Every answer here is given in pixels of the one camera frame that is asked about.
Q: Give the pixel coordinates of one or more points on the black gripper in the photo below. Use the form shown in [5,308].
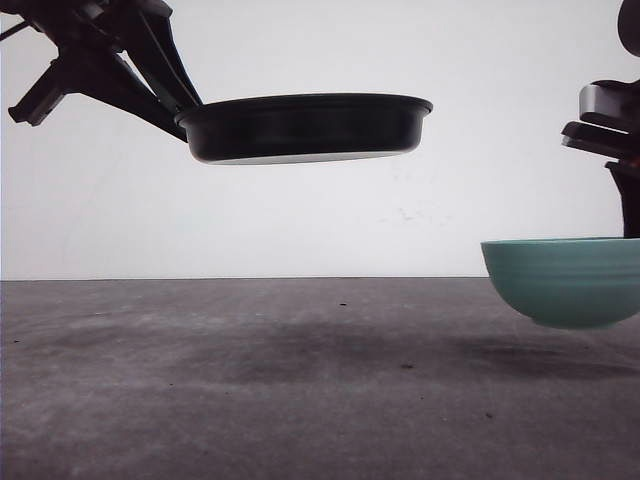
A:
[608,124]
[89,36]

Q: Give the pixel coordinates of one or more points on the teal ceramic bowl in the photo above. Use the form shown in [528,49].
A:
[577,283]

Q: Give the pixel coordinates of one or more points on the black frying pan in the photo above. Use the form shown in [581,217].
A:
[304,128]

